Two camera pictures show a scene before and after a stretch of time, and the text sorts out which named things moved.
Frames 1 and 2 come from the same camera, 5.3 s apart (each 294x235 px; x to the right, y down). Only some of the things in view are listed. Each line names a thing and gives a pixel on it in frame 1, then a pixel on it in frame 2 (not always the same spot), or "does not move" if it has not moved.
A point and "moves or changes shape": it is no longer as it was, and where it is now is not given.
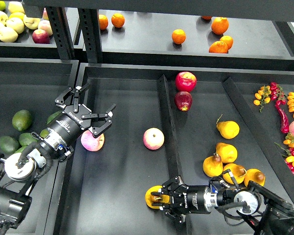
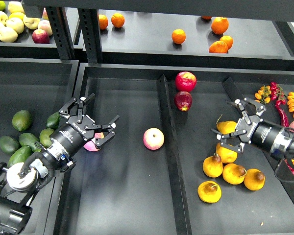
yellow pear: x=151 y=198 moves or changes shape
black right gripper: x=187 y=199 → x=274 y=138
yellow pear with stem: x=228 y=129 does not move
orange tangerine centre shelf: x=178 y=36 does not move
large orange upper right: x=219 y=25 does not move
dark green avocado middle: x=26 y=138 does not move
